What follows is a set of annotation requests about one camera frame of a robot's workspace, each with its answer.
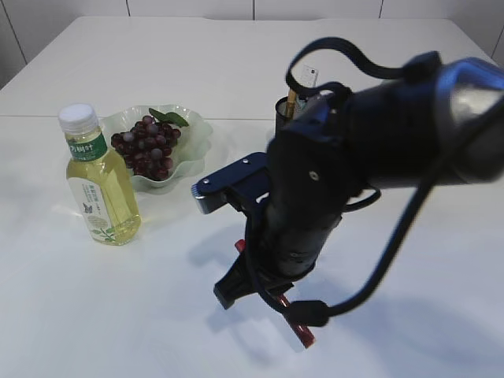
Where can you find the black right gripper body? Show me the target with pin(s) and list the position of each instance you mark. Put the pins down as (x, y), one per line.
(294, 226)

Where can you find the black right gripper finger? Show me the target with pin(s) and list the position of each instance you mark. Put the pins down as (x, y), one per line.
(276, 289)
(235, 284)

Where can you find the red glitter pen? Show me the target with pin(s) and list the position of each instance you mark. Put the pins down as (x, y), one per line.
(303, 333)

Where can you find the gold glitter pen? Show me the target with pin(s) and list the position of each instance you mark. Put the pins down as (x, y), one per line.
(290, 104)

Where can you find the clear plastic ruler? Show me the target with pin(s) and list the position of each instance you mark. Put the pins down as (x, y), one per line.
(308, 76)

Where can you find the purple artificial grape bunch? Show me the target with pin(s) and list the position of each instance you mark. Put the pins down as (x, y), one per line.
(147, 148)

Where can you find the yellow tea bottle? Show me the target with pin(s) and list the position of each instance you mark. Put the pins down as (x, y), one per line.
(98, 178)

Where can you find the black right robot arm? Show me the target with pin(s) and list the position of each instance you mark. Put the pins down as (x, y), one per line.
(428, 123)

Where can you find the black mesh pen holder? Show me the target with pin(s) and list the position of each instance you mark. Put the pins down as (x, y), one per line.
(280, 113)

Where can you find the green wavy glass plate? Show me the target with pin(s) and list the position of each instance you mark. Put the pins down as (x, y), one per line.
(189, 154)

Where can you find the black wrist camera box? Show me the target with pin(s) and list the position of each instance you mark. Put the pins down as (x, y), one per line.
(238, 184)

